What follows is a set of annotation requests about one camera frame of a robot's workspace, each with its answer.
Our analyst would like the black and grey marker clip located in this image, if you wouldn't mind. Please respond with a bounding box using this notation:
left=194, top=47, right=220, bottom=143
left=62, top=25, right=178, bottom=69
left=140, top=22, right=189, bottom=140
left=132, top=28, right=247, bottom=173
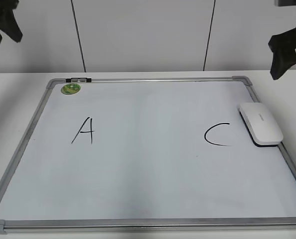
left=65, top=78, right=92, bottom=83

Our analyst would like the white board with grey frame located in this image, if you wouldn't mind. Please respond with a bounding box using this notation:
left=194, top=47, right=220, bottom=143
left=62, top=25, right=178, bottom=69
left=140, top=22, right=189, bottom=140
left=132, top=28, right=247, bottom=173
left=0, top=76, right=296, bottom=234

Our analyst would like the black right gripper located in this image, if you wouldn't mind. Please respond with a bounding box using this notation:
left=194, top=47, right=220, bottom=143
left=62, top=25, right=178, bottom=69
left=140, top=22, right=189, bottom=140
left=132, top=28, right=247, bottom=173
left=267, top=0, right=296, bottom=81

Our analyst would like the white board eraser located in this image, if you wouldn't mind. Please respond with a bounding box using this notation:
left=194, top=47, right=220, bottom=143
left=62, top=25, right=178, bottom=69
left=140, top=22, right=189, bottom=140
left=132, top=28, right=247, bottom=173
left=238, top=103, right=284, bottom=147

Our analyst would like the round green magnet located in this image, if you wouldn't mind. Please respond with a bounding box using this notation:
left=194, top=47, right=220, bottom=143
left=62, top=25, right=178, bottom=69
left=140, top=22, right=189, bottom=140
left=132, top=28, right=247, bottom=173
left=61, top=83, right=81, bottom=95

